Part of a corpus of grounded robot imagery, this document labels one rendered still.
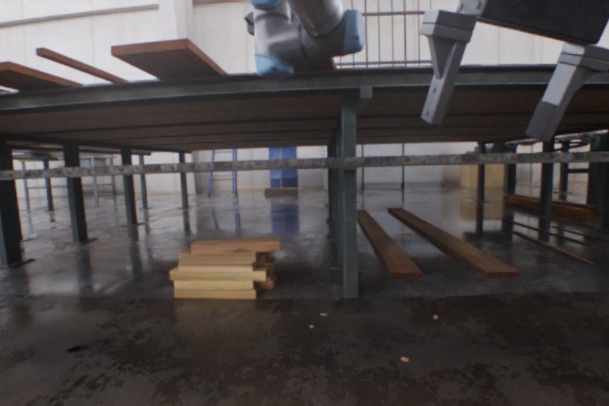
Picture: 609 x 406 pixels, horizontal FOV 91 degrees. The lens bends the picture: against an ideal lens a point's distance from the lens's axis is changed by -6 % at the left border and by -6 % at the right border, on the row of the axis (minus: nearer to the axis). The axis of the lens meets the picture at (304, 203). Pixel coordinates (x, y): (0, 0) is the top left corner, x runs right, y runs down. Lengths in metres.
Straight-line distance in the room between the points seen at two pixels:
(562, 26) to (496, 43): 8.17
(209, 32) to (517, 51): 6.74
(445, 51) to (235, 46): 7.57
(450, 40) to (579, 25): 0.12
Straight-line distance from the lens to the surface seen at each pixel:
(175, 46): 1.00
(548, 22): 0.39
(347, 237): 1.23
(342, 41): 0.62
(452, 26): 0.35
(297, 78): 1.12
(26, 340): 1.36
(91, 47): 9.41
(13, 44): 10.79
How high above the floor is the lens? 0.53
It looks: 7 degrees down
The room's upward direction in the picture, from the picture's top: 2 degrees counter-clockwise
